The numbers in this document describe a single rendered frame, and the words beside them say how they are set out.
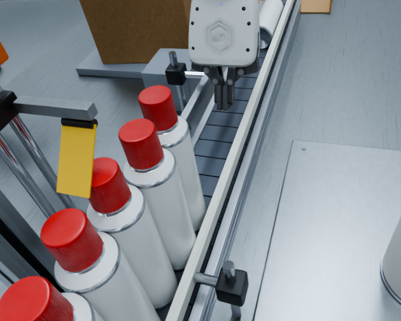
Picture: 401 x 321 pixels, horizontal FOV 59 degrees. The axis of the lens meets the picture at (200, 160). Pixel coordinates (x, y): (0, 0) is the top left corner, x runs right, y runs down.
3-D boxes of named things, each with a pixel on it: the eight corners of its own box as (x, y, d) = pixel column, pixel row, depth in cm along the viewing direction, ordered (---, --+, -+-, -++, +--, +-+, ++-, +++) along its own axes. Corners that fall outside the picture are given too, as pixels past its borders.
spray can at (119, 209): (159, 320, 39) (94, 207, 25) (126, 295, 42) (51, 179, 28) (187, 282, 42) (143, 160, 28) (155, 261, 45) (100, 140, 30)
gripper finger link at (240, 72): (222, 68, 53) (222, 111, 56) (242, 69, 52) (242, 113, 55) (228, 64, 56) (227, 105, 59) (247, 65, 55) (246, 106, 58)
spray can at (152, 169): (195, 274, 43) (156, 151, 28) (154, 269, 44) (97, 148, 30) (203, 237, 46) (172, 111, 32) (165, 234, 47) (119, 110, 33)
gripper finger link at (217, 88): (201, 67, 54) (202, 109, 57) (221, 68, 53) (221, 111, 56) (207, 63, 57) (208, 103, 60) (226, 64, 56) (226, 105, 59)
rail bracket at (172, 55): (214, 137, 67) (202, 58, 56) (179, 133, 70) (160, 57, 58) (219, 126, 69) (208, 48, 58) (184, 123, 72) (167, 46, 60)
